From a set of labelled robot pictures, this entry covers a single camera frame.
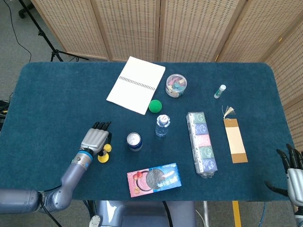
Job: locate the metal table leg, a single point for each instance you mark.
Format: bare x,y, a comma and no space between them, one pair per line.
206,214

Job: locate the clear plastic water bottle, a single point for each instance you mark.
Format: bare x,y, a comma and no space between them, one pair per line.
162,126

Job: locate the dark teal tablecloth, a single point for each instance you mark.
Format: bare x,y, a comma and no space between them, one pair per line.
59,94

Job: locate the multicolour tissue packet bundle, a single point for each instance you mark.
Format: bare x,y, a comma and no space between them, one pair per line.
202,144

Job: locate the woven folding screen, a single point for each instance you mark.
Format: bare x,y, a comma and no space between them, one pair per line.
189,28

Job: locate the clear jar of clips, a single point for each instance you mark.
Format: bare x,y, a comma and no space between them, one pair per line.
175,85

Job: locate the black chair caster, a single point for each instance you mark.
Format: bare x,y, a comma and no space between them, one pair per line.
22,13

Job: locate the white spiral notebook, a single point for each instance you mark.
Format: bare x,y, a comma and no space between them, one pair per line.
136,85

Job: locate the green foam ball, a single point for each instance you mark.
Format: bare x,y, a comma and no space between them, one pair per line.
155,106

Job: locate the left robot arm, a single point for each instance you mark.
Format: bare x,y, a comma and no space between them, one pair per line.
71,172

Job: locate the grey robot torso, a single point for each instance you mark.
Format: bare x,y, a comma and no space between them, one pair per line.
142,212

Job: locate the blue white drink can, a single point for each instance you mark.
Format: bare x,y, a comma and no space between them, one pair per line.
134,142

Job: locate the yellow plastic round base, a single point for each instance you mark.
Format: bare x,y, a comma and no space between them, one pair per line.
103,158

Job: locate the green white glue stick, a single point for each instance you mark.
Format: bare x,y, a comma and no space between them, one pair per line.
220,91

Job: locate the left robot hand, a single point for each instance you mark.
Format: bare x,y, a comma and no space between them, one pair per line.
94,139

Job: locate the black tripod stand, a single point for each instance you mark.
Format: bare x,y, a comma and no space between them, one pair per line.
56,53

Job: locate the blue pink cookie box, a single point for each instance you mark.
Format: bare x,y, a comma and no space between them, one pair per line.
154,179

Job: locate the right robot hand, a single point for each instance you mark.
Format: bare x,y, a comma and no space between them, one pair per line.
294,179

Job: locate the yellow toy chick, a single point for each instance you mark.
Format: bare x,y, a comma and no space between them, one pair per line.
107,148

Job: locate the tan bookmark with tassel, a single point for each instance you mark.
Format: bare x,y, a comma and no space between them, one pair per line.
235,142

